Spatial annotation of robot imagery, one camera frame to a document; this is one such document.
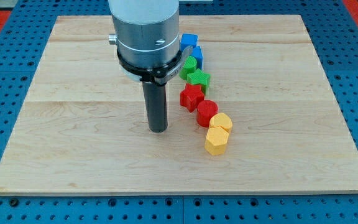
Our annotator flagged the green star block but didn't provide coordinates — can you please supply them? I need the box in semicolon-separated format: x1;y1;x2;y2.
186;69;211;93

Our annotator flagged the red star block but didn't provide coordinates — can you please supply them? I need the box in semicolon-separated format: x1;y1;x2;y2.
180;83;204;113

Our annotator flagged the yellow hexagon block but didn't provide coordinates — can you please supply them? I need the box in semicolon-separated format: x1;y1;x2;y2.
204;126;229;156

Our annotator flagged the yellow rounded block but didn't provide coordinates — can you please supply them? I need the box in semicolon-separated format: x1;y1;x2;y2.
209;113;233;134

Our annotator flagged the wooden board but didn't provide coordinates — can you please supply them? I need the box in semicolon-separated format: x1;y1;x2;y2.
0;15;358;196

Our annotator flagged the blue cube block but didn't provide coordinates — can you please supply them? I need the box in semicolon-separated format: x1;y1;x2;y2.
180;33;198;51

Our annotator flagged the green cylinder block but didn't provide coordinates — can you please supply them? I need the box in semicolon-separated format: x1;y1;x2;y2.
179;56;197;80

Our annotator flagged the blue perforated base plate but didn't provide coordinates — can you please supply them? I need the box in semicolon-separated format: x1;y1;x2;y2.
0;1;358;223

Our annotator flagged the red cylinder block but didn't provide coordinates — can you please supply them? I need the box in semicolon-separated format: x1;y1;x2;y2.
196;100;219;128

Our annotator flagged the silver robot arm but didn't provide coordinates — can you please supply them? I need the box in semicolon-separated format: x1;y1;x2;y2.
108;0;193;86

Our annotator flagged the black cylindrical pointer tool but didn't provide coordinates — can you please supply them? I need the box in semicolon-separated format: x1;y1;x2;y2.
142;82;168;133

